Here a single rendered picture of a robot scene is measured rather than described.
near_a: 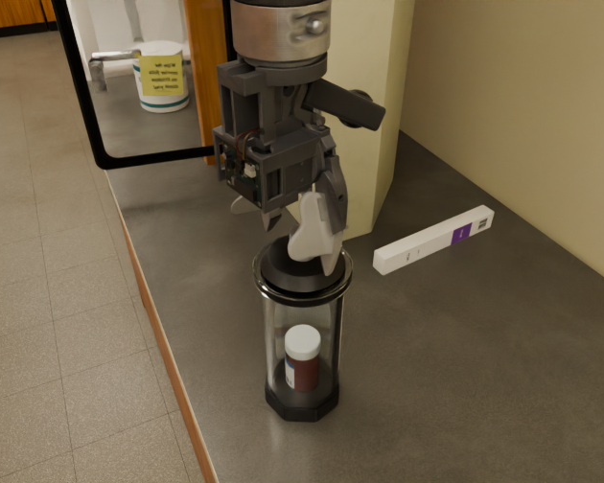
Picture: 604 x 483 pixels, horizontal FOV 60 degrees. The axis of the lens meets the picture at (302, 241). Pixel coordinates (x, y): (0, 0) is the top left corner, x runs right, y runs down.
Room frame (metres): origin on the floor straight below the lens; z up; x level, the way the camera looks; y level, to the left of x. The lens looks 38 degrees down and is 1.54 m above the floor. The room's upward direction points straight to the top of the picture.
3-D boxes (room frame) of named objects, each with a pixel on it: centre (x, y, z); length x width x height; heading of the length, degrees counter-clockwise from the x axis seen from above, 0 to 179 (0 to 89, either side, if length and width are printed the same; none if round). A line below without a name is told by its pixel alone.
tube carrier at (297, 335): (0.43, 0.00, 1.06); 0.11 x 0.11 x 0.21
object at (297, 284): (0.43, 0.00, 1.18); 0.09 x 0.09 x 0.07
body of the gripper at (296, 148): (0.41, 0.02, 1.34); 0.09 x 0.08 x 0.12; 131
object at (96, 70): (0.92, 0.37, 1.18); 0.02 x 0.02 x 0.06; 16
